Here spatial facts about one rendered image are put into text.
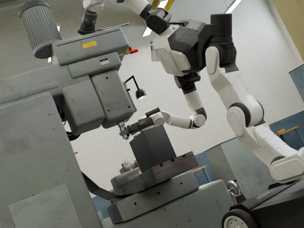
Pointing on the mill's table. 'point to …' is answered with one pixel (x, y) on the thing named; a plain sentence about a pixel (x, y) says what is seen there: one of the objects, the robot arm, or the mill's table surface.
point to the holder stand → (152, 147)
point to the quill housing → (112, 97)
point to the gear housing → (95, 65)
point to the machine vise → (125, 176)
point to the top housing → (89, 46)
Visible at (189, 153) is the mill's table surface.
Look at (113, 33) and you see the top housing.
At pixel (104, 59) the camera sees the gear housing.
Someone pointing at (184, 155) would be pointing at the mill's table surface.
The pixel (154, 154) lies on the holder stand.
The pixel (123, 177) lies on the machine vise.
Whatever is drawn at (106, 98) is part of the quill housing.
